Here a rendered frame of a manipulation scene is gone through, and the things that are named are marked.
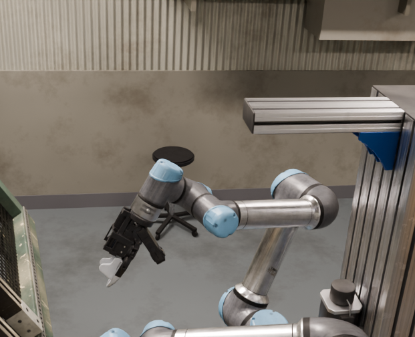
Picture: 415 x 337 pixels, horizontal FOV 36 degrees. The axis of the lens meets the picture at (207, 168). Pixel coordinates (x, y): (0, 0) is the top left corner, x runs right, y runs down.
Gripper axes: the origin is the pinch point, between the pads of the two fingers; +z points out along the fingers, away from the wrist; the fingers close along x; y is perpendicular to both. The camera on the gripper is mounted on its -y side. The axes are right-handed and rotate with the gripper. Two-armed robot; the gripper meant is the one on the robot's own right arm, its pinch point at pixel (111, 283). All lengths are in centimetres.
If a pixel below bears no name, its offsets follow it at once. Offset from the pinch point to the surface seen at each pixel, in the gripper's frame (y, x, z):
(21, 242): 21, -120, 50
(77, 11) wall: 56, -299, -43
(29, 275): 13, -94, 51
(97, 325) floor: -42, -187, 105
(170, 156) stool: -47, -284, 12
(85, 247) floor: -25, -270, 96
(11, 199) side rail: 34, -143, 43
